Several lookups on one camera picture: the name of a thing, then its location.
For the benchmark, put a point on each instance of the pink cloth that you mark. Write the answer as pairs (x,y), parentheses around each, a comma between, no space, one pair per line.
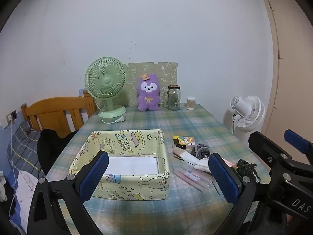
(231,164)

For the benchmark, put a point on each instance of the pale blue paper sheet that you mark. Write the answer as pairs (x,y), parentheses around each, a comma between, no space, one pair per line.
(81,91)

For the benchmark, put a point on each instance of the cotton swab container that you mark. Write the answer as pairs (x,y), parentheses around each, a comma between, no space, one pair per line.
(191,104)

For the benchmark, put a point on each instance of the black jacket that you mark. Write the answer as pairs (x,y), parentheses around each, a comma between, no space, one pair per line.
(49,146)

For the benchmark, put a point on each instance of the white beige sock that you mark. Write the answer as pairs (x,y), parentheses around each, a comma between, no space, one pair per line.
(193,160)

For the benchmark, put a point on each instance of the blue plaid pillow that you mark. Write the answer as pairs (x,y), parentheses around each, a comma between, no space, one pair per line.
(22,146)

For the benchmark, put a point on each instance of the white standing fan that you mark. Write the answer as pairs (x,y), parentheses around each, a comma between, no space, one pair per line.
(249,117)

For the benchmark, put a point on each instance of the white cloth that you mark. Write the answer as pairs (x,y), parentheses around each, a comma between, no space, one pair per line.
(24,188)

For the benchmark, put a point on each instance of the clear plastic packet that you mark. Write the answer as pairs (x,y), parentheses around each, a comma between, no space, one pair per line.
(190,176)

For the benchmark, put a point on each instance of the cartoon printed packet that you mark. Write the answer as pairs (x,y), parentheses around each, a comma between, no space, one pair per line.
(188,140)

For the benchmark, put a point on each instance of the purple plush toy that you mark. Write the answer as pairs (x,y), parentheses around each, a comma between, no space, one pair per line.
(148,98)

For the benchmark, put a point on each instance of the glass mug jar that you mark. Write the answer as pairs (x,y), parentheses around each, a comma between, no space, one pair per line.
(174,99)

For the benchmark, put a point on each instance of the beige door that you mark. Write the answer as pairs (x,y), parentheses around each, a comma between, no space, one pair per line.
(288,78)

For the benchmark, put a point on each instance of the wooden bed headboard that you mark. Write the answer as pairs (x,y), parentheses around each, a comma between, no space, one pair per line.
(53,105)

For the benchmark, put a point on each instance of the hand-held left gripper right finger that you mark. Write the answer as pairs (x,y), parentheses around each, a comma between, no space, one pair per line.
(223,178)

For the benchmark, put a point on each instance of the green desk fan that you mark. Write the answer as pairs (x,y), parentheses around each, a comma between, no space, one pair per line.
(105,80)

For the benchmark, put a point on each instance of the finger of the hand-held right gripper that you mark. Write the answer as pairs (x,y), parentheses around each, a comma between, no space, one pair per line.
(266,149)
(297,139)

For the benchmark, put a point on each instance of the wall outlet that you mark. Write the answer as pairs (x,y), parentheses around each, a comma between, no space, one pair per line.
(13,115)

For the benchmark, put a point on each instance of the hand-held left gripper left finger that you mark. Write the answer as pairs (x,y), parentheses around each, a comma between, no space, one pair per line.
(94,176)

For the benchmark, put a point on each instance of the yellow cartoon storage box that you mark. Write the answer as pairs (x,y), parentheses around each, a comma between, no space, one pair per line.
(127,140)

